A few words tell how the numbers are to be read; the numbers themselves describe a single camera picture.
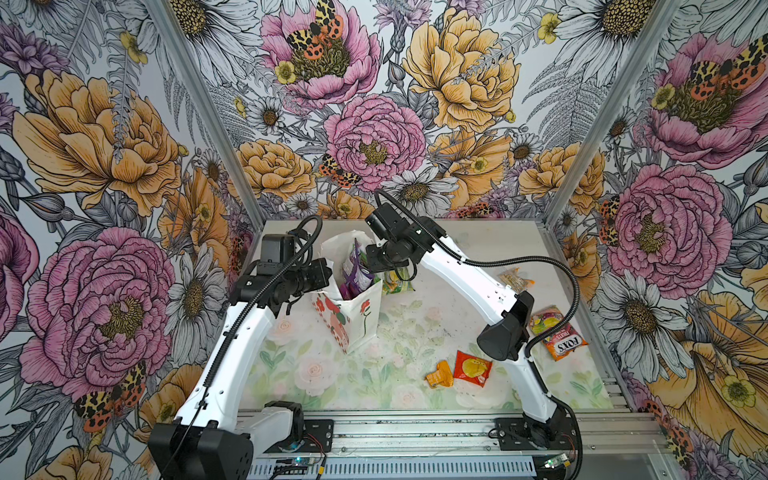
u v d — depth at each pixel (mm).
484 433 765
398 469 778
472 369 832
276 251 559
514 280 1020
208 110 885
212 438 370
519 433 680
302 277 628
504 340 606
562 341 870
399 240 586
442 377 825
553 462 715
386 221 615
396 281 1001
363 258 730
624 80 832
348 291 853
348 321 712
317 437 730
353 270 850
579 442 719
